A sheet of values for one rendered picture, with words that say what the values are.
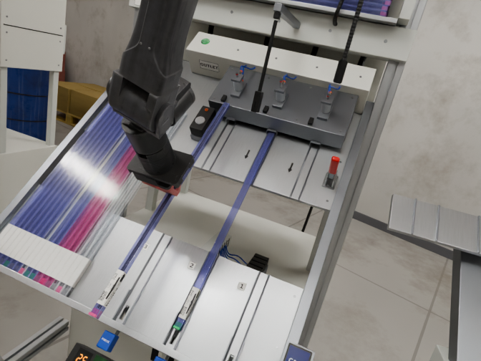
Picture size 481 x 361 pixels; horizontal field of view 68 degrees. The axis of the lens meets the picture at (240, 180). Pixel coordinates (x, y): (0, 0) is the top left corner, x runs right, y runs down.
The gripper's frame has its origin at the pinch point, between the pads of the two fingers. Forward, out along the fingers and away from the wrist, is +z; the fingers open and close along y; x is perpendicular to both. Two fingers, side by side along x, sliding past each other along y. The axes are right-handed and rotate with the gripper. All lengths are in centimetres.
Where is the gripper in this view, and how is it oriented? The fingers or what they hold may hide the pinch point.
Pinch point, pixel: (172, 190)
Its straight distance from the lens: 70.0
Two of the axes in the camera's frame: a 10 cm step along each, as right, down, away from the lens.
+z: 1.0, 5.6, 8.2
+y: -9.1, -2.8, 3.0
